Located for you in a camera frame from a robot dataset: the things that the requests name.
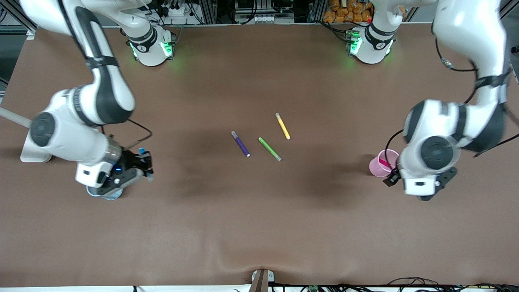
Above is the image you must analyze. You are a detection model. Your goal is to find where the silver table edge rail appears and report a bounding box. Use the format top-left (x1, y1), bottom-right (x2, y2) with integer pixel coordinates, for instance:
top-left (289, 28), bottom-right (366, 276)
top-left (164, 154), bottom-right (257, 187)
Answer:
top-left (26, 22), bottom-right (436, 31)

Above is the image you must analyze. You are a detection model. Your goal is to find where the green marker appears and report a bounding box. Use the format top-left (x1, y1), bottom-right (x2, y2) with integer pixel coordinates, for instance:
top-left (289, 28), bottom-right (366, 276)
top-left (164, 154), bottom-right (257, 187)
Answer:
top-left (258, 137), bottom-right (283, 162)

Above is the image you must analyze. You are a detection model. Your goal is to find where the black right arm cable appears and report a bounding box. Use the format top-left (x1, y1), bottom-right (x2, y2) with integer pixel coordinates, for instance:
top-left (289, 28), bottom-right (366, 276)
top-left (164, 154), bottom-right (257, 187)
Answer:
top-left (99, 120), bottom-right (153, 150)

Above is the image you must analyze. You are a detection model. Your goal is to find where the yellow marker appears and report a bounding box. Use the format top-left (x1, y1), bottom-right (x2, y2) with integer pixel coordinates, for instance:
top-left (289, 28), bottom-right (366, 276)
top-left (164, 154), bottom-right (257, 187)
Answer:
top-left (275, 112), bottom-right (291, 140)

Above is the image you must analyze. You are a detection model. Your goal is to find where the white power strip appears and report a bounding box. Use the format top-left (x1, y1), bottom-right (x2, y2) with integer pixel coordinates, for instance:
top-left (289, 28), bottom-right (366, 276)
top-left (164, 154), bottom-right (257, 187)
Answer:
top-left (160, 3), bottom-right (191, 17)

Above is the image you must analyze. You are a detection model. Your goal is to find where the pink mesh cup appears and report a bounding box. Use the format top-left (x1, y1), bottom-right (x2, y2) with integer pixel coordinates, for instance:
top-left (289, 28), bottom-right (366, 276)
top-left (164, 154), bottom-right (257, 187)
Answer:
top-left (369, 149), bottom-right (401, 178)

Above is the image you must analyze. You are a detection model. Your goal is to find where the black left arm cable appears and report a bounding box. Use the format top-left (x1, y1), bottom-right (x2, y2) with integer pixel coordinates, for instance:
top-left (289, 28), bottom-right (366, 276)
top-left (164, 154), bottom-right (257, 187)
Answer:
top-left (384, 24), bottom-right (519, 167)

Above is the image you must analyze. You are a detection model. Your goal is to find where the orange plush pile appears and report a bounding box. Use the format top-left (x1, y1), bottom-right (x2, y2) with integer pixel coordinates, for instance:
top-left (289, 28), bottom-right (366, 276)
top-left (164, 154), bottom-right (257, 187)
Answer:
top-left (323, 0), bottom-right (373, 24)

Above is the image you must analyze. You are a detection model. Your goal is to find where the purple marker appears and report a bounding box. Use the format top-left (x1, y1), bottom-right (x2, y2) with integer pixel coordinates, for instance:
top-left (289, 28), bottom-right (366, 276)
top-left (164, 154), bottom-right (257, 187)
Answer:
top-left (231, 131), bottom-right (251, 158)

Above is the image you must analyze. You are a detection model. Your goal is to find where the white lamp stand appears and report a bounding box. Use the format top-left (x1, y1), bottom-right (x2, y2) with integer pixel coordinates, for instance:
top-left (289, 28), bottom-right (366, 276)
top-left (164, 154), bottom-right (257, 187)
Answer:
top-left (0, 106), bottom-right (53, 163)

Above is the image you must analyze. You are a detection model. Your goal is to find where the blue marker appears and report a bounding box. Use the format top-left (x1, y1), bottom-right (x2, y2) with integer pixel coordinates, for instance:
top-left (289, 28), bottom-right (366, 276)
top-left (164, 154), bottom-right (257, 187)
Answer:
top-left (139, 148), bottom-right (154, 181)

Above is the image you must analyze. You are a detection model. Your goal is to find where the light blue mesh cup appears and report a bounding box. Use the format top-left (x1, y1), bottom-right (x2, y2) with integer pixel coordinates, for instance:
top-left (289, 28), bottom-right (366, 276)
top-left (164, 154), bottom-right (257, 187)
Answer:
top-left (86, 185), bottom-right (122, 201)

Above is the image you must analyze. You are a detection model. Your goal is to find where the aluminium camera post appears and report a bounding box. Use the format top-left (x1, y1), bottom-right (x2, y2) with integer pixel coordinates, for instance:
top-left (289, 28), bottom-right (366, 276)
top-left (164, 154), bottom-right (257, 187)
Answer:
top-left (248, 268), bottom-right (275, 292)

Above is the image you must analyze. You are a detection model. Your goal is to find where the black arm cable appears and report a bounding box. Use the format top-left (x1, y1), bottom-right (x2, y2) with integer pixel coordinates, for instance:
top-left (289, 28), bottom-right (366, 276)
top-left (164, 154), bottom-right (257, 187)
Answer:
top-left (99, 120), bottom-right (153, 150)
top-left (384, 24), bottom-right (519, 167)

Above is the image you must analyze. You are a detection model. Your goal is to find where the black cable bundle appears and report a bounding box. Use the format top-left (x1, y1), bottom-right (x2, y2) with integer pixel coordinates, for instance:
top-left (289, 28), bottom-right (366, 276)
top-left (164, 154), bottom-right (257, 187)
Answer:
top-left (387, 277), bottom-right (519, 292)

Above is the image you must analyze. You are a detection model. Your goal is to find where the brown table cover sheet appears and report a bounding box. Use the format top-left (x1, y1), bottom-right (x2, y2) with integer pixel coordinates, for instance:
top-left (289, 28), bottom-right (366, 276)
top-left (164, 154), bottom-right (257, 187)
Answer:
top-left (0, 22), bottom-right (519, 286)

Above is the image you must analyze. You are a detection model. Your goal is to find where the aluminium frame strut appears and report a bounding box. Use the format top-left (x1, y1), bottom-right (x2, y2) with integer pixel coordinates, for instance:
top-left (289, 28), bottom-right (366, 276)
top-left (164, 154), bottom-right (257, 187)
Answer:
top-left (8, 0), bottom-right (37, 33)

